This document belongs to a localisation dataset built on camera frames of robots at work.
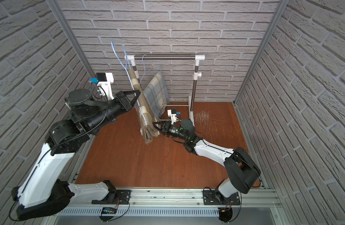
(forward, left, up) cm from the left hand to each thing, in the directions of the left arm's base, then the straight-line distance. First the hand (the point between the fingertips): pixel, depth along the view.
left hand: (139, 86), depth 48 cm
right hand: (-1, 0, -26) cm, 26 cm away
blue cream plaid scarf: (+34, 0, -33) cm, 47 cm away
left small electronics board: (-32, +23, -58) cm, 70 cm away
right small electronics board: (-34, -39, -56) cm, 76 cm away
